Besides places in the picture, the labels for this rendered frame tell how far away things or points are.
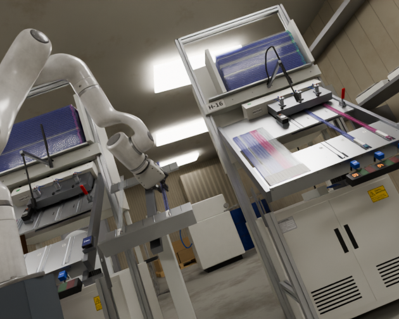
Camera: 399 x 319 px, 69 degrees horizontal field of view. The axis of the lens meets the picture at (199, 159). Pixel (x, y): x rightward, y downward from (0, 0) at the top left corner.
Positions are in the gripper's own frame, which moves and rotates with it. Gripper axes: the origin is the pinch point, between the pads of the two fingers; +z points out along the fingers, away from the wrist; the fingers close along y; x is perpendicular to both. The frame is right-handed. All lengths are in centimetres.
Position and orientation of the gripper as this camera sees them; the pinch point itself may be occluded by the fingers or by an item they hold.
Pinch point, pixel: (163, 188)
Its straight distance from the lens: 127.1
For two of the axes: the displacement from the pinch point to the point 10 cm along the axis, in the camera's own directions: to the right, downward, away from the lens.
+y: -8.2, 5.7, 0.7
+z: 4.9, 6.2, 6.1
